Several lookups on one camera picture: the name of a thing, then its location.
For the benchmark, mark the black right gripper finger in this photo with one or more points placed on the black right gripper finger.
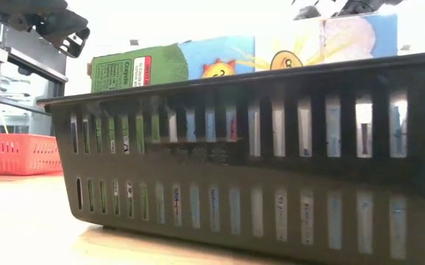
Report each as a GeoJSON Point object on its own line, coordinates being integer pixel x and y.
{"type": "Point", "coordinates": [356, 6]}
{"type": "Point", "coordinates": [306, 13]}

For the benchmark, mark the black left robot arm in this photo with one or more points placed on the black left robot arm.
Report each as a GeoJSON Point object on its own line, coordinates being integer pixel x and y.
{"type": "Point", "coordinates": [25, 5]}

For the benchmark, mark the black slotted plastic basket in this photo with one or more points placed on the black slotted plastic basket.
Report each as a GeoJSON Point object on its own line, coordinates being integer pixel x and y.
{"type": "Point", "coordinates": [234, 165]}

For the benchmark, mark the red plastic basket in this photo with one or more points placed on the red plastic basket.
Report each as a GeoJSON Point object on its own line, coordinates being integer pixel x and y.
{"type": "Point", "coordinates": [17, 154]}

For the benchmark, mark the blue green Crayola box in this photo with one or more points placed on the blue green Crayola box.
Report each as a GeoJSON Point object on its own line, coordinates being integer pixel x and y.
{"type": "Point", "coordinates": [142, 70]}

